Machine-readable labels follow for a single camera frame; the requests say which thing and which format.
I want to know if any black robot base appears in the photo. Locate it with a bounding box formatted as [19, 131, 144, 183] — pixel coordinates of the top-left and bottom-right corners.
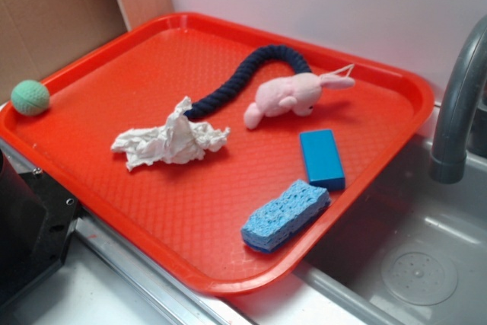
[1, 154, 79, 309]

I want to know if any pink plush bunny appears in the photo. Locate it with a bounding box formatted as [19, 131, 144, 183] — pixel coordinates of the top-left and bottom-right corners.
[243, 64, 355, 129]

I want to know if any red plastic tray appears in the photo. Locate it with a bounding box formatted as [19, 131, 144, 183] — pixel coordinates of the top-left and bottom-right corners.
[1, 14, 434, 296]

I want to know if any crumpled white paper towel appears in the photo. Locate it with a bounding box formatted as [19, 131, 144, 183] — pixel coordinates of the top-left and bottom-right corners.
[110, 97, 231, 171]

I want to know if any light blue sponge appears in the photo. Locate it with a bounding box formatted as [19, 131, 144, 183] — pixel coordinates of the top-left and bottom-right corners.
[240, 180, 331, 253]

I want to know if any blue rectangular block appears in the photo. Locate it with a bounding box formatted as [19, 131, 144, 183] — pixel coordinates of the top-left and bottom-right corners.
[299, 129, 345, 191]

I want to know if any grey plastic sink basin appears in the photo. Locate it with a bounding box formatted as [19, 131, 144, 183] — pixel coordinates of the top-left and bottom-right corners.
[296, 137, 486, 324]

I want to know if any grey toy faucet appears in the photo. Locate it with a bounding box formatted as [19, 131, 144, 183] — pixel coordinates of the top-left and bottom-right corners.
[429, 17, 486, 184]

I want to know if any green textured ball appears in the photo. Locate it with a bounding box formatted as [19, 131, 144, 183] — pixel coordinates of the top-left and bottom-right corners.
[11, 80, 50, 116]

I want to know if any brown cardboard panel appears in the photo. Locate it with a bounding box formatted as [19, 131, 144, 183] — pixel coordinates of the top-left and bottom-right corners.
[1, 0, 173, 102]

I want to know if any navy blue braided rope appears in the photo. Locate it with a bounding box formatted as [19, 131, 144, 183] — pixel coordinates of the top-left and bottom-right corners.
[185, 44, 313, 120]

